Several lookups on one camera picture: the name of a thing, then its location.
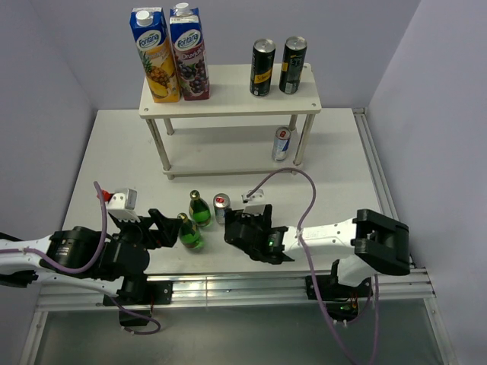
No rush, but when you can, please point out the green glass bottle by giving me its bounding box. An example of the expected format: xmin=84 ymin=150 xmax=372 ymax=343
xmin=177 ymin=213 xmax=203 ymax=250
xmin=189 ymin=190 xmax=212 ymax=227

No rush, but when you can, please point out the silver energy can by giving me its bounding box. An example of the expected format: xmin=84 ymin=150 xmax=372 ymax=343
xmin=272 ymin=126 xmax=291 ymax=162
xmin=213 ymin=193 xmax=231 ymax=225

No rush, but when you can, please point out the black can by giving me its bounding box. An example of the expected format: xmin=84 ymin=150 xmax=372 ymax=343
xmin=250 ymin=39 xmax=275 ymax=97
xmin=279 ymin=36 xmax=307 ymax=94

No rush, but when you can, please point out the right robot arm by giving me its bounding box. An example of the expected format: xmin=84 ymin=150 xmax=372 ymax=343
xmin=224 ymin=204 xmax=410 ymax=297

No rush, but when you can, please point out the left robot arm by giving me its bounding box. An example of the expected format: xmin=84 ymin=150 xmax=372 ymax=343
xmin=1 ymin=209 xmax=183 ymax=303

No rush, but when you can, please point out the white two-tier shelf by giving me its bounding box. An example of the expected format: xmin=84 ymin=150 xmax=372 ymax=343
xmin=138 ymin=64 xmax=321 ymax=179

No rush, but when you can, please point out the grape juice carton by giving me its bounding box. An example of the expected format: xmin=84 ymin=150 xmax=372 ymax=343
xmin=169 ymin=2 xmax=210 ymax=101

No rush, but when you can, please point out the pineapple juice carton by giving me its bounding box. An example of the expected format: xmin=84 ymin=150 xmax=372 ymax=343
xmin=129 ymin=7 xmax=180 ymax=103

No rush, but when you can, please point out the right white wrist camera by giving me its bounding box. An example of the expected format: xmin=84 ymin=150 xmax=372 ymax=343
xmin=241 ymin=189 xmax=266 ymax=216

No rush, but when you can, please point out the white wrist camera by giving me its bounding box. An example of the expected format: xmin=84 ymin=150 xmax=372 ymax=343
xmin=102 ymin=188 xmax=139 ymax=224
xmin=241 ymin=189 xmax=266 ymax=216

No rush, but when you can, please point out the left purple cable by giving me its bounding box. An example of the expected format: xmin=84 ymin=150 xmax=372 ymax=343
xmin=0 ymin=181 xmax=163 ymax=335

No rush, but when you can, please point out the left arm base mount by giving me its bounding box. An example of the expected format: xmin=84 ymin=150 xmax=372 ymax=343
xmin=102 ymin=280 xmax=173 ymax=335

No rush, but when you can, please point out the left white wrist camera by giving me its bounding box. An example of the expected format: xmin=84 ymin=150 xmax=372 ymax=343
xmin=102 ymin=188 xmax=139 ymax=224

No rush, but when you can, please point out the aluminium front rail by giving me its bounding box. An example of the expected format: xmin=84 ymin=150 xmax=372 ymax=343
xmin=36 ymin=269 xmax=435 ymax=312

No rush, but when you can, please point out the aluminium rail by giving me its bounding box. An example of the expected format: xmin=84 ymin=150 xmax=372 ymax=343
xmin=36 ymin=269 xmax=435 ymax=312
xmin=352 ymin=112 xmax=411 ymax=276

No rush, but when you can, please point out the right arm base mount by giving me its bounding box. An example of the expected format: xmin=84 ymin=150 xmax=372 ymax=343
xmin=317 ymin=275 xmax=373 ymax=325

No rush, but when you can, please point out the aluminium right rail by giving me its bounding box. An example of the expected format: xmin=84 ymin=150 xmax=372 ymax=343
xmin=352 ymin=112 xmax=411 ymax=276

